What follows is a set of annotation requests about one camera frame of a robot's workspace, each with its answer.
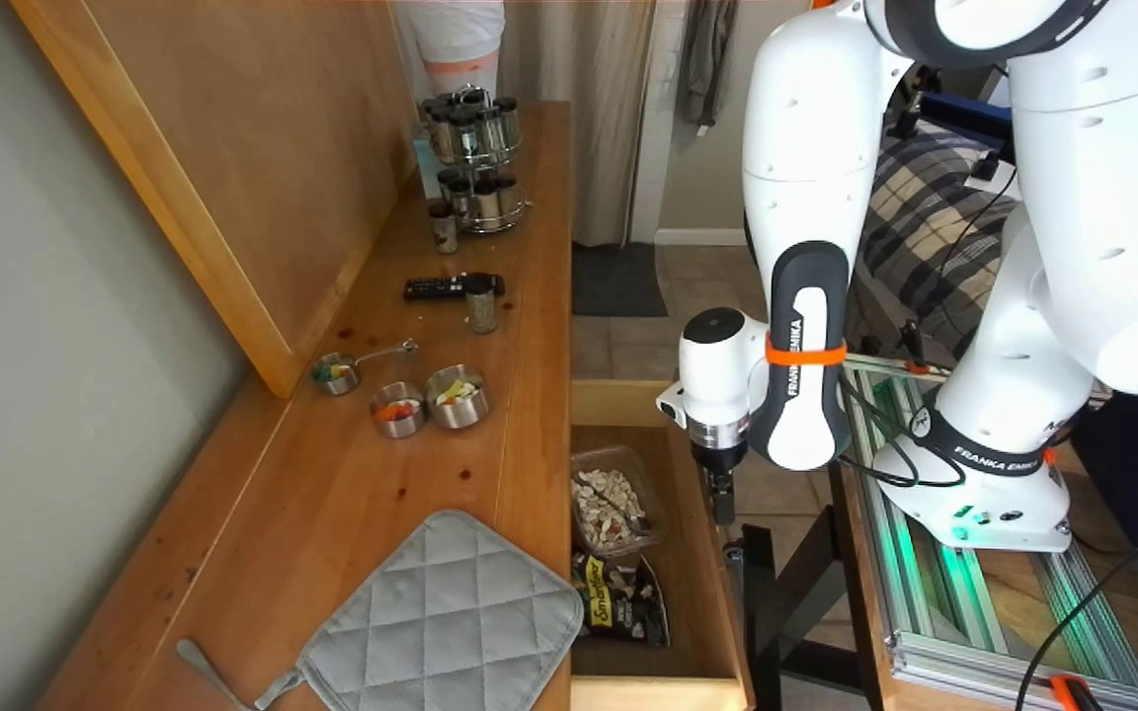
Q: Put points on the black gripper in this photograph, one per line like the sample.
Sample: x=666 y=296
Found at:
x=717 y=470

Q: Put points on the wooden top drawer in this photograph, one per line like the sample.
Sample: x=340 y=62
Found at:
x=705 y=664

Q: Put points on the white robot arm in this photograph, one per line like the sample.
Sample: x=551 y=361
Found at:
x=1062 y=313

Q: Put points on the grey quilted pot holder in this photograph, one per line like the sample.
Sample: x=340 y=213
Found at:
x=455 y=618

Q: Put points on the dark floor mat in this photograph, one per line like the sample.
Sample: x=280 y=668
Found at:
x=620 y=282

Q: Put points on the small glass jar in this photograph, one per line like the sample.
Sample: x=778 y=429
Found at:
x=485 y=313

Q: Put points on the metal cup with orange content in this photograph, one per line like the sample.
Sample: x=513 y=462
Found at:
x=398 y=407

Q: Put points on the black flashlight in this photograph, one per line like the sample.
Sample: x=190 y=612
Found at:
x=452 y=285

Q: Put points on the plaid cloth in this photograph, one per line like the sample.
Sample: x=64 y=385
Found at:
x=929 y=246

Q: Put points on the small spice jar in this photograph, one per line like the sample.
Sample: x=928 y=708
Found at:
x=443 y=227

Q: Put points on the lower spice jar rack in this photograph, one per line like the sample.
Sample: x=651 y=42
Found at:
x=485 y=202

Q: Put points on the spice jar rack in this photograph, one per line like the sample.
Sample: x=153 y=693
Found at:
x=473 y=129
x=485 y=202

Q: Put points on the upper spice jar rack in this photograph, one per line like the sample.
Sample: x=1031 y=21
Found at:
x=473 y=129

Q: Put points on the beige curtain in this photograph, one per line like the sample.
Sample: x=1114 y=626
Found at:
x=595 y=62

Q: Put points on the hanging grey cloth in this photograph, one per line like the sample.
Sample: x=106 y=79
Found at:
x=705 y=58

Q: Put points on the aluminium frame robot table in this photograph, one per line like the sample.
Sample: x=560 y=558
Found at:
x=958 y=631

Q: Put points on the metal measuring cup with handle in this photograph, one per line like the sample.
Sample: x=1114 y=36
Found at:
x=346 y=373

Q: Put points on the metal utensil handle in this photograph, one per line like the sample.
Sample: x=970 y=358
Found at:
x=198 y=660

